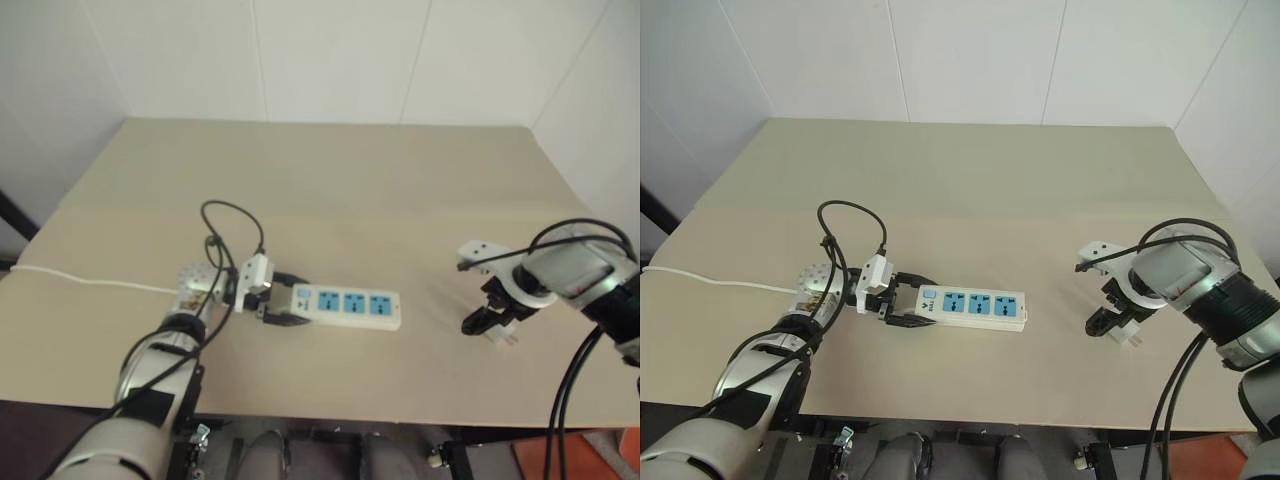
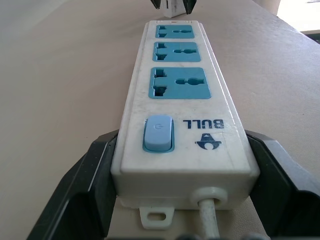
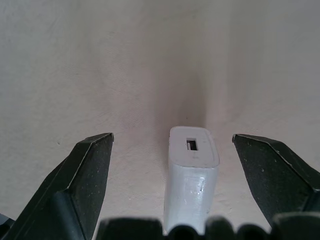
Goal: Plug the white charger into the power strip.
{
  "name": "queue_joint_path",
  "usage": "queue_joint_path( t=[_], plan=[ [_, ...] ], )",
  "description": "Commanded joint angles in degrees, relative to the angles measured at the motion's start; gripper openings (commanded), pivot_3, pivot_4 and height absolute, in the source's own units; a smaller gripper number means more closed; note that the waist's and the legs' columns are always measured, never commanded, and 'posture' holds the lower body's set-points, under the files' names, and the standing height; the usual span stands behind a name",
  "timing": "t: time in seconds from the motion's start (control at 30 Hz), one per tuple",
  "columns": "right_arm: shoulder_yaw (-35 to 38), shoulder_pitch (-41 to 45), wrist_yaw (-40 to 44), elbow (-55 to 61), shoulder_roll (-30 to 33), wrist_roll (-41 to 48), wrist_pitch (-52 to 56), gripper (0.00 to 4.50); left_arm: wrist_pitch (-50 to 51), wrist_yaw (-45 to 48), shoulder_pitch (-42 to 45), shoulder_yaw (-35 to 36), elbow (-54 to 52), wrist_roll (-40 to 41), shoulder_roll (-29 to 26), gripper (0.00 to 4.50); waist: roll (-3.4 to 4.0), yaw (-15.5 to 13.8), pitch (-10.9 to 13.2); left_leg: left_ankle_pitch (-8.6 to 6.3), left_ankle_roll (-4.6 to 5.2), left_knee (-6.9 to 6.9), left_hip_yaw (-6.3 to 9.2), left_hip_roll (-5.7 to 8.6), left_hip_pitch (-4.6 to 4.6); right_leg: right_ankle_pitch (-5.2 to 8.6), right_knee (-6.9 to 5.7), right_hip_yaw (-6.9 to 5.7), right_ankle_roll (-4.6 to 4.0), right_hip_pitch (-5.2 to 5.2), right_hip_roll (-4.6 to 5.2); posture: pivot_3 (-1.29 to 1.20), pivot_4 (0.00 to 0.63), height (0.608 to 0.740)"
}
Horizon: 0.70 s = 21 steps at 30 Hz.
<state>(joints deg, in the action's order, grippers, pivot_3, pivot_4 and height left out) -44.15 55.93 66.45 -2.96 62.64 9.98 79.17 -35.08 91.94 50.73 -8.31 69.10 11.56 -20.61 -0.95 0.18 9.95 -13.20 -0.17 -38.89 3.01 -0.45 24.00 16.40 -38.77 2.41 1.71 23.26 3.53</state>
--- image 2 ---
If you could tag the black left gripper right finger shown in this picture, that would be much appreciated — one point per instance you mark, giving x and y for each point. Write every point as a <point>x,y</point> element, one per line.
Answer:
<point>285,190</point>

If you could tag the white round pillar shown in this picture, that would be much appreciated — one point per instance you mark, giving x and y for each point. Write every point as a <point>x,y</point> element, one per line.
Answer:
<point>268,6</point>

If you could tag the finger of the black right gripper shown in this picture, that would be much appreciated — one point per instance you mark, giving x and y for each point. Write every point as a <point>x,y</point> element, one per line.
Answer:
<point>189,5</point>
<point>156,3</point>

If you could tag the white blue power strip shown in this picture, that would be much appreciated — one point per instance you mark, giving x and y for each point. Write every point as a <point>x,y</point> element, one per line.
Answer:
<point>190,150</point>

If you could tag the dark window frame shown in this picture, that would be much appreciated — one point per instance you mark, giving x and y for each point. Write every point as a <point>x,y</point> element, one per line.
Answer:
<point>311,36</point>

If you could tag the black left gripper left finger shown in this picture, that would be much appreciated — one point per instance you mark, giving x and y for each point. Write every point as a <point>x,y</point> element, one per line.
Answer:
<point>75,190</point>

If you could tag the white charger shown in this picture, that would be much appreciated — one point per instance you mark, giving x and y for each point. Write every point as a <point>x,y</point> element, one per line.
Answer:
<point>173,8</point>

